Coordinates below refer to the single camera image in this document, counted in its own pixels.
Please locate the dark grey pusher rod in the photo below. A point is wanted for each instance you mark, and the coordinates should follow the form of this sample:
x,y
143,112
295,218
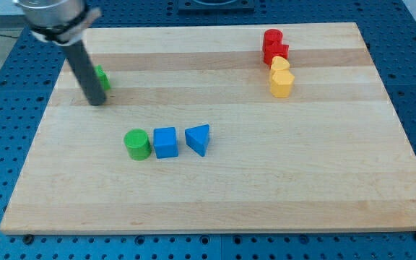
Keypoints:
x,y
83,69

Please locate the green star block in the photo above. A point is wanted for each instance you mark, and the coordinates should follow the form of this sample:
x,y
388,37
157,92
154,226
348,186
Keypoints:
x,y
102,76

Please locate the blue triangle block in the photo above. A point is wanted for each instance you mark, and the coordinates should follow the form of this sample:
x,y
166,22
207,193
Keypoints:
x,y
197,138

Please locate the red star block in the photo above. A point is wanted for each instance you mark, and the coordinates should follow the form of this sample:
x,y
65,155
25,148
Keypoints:
x,y
275,49

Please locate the green cylinder block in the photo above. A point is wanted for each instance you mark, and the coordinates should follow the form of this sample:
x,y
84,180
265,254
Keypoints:
x,y
137,144

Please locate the blue cube block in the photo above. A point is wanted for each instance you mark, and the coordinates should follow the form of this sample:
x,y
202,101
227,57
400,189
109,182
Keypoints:
x,y
165,142

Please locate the red cylinder block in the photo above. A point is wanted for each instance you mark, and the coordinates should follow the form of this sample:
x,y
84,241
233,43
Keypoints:
x,y
271,37

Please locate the yellow heart block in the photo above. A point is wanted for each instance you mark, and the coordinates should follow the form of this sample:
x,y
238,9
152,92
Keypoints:
x,y
278,64

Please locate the yellow hexagon block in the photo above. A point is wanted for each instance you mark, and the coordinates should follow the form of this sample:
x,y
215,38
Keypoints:
x,y
281,83

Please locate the wooden board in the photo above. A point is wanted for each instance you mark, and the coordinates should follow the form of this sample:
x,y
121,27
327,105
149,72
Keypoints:
x,y
330,158

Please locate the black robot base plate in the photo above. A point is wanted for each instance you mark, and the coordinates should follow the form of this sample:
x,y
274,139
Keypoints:
x,y
214,5

